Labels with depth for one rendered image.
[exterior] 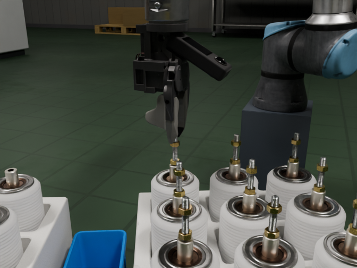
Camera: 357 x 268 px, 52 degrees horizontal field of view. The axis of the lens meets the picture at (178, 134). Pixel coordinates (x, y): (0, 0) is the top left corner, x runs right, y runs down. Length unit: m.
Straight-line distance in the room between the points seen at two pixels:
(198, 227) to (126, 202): 0.58
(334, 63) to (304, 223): 0.40
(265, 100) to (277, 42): 0.15
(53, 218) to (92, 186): 0.50
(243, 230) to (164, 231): 0.12
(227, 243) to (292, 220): 0.12
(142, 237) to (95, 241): 0.17
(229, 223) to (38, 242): 0.34
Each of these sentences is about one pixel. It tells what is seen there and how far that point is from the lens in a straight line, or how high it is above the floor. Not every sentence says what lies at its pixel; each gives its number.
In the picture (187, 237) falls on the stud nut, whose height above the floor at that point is 0.29.
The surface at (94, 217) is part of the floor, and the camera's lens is 1.09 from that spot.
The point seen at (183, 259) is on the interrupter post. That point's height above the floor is 0.26.
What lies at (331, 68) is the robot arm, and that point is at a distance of 0.91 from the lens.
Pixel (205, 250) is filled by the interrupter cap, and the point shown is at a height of 0.25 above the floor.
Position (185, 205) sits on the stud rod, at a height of 0.33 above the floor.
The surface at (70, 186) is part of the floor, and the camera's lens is 1.28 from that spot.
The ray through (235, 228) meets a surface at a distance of 0.61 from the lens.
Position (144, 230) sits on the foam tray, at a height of 0.18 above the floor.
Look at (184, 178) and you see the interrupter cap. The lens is 0.72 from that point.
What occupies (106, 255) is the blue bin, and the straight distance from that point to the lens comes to 0.85.
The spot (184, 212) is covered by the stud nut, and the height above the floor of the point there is 0.33.
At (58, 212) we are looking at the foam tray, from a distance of 0.79.
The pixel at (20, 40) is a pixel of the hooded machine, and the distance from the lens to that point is 4.51.
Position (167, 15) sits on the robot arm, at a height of 0.56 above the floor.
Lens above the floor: 0.58
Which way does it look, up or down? 20 degrees down
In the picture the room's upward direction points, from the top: straight up
